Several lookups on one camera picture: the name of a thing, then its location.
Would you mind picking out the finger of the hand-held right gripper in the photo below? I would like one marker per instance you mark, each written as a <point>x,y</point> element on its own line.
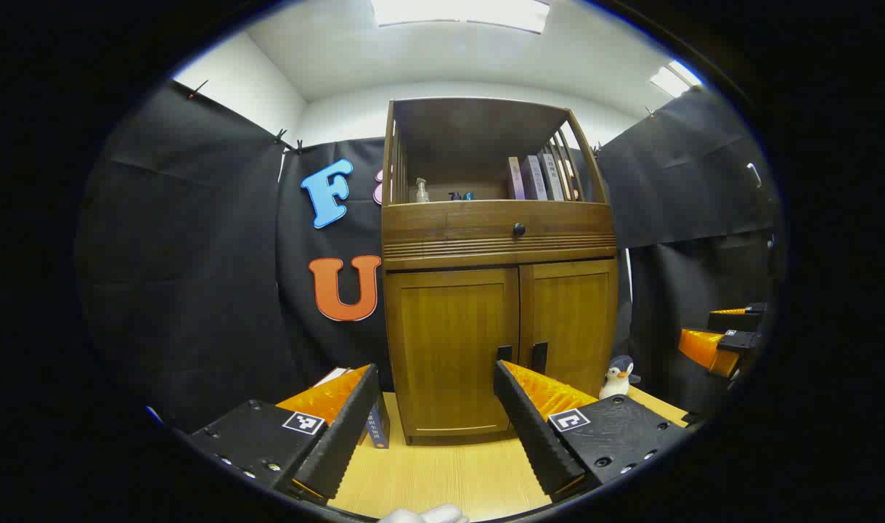
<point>740,319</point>
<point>711,349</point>

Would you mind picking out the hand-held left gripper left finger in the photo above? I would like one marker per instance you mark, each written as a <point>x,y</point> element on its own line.
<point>344,428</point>

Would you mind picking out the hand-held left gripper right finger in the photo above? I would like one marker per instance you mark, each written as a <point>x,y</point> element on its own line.
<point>529,428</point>

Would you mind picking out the wooden shoe cabinet door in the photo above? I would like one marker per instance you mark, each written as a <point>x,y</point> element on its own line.
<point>569,319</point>
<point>449,341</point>

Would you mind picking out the wooden double-door shoe cabinet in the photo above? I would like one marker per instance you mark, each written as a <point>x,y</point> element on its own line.
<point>457,145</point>

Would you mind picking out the wooden cabinet drawer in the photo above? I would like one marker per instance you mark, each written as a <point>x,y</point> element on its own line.
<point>457,221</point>

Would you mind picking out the blue book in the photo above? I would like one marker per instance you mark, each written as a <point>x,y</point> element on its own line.
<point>378,428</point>

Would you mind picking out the grey penguin plush toy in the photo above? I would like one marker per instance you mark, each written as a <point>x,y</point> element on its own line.
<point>616,381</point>

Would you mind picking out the white cloth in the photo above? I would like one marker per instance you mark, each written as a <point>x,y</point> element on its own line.
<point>424,516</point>

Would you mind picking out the small blue object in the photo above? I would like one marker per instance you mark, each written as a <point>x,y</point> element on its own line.
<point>462,196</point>

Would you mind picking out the light grey book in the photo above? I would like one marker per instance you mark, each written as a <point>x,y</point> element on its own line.
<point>534,179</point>

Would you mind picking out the clear pump bottle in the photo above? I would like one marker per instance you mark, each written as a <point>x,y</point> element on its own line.
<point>422,192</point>

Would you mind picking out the pale pink book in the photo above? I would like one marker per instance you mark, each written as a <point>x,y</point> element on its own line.
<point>515,180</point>

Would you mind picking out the ceiling light panel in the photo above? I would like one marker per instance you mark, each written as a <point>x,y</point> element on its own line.
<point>674,78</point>

